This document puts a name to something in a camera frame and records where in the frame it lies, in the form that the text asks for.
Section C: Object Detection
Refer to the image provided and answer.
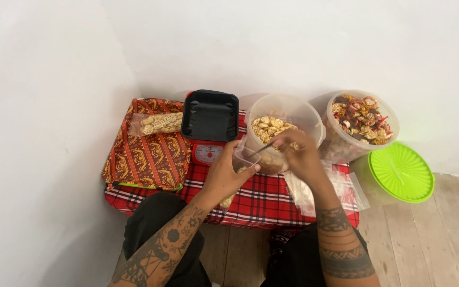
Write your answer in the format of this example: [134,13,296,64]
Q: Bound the green round lid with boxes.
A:
[368,141,436,204]

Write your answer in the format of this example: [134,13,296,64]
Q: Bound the clear bucket of mixed crackers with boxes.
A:
[308,89,400,165]

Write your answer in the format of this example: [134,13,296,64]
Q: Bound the pile of empty plastic bags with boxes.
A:
[283,160,371,218]

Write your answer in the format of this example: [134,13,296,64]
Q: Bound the clear plastic bag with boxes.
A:
[218,135,263,210]

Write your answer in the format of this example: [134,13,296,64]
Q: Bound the person's black trousers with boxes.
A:
[122,192,370,287]

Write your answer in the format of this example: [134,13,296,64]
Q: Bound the red kitchen scale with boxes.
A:
[184,90,227,167]

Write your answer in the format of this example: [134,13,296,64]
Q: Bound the heap of yellow crackers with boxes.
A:
[251,115,303,153]

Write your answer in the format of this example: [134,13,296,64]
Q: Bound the person's left hand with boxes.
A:
[202,139,261,202]

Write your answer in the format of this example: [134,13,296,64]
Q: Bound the black scale pan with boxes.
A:
[180,89,240,144]

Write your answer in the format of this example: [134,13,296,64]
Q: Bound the red patterned tray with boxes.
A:
[101,98,192,191]

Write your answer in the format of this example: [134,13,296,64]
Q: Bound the red plaid tablecloth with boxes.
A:
[104,109,361,230]

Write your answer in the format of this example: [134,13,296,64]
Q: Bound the sealed bag of yellow crackers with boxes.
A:
[128,112,184,137]

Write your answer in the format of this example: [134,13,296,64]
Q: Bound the heap of mixed coloured crackers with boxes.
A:
[331,94,394,146]

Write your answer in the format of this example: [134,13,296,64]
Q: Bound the clear bucket of yellow crackers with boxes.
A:
[244,93,326,176]

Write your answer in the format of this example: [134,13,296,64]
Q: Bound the person's right hand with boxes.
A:
[272,128,330,190]

